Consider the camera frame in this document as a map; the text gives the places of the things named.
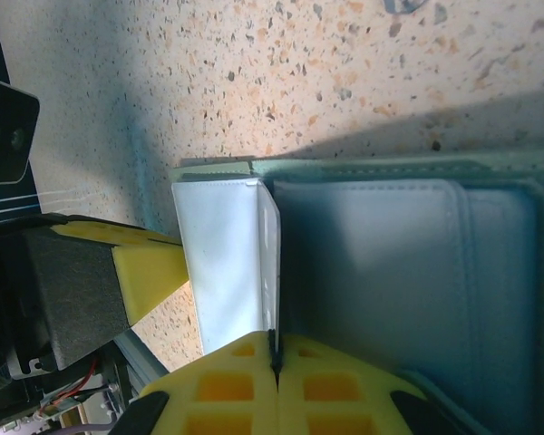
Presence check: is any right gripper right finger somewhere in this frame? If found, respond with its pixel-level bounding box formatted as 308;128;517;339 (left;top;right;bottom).
277;333;436;435

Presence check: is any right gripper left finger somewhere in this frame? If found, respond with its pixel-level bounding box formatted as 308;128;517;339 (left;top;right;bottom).
117;332;280;435

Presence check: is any green card holder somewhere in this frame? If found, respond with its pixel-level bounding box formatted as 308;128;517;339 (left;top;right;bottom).
170;156;544;435

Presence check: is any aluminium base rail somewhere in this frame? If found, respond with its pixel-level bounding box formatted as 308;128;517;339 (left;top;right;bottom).
112;329;172;387

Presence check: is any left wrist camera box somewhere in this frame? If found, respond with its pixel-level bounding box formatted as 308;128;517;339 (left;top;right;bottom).
0;75;42;187

